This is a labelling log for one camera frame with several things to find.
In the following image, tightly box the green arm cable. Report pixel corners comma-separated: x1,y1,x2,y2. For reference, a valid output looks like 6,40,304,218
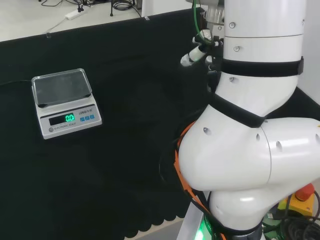
191,0,210,47

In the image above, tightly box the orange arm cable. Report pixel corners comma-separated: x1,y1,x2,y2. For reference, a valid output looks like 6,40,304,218
173,121,226,240

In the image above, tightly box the white power strip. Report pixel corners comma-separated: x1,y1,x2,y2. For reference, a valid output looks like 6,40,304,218
64,9,87,20

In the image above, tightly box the black bench cloth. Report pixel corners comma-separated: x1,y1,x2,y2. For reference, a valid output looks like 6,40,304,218
0,7,320,240

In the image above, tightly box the black cable bundle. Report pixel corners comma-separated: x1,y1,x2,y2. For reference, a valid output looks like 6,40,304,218
262,214,320,240

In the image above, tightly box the yellow stop button box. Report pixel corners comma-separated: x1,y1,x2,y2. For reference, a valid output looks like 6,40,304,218
277,182,316,221

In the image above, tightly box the white power strip cord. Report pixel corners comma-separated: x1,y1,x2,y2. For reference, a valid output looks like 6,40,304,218
44,16,68,35

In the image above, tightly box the black balance power cable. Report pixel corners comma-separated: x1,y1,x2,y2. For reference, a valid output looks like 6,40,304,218
0,79,33,87

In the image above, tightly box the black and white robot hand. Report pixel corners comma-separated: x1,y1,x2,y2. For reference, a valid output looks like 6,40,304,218
180,28,224,95

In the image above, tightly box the pale board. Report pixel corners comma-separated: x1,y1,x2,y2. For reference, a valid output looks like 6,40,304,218
141,0,193,18

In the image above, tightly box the white electronic balance steel pan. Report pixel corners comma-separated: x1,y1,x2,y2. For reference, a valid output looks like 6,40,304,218
31,67,103,140

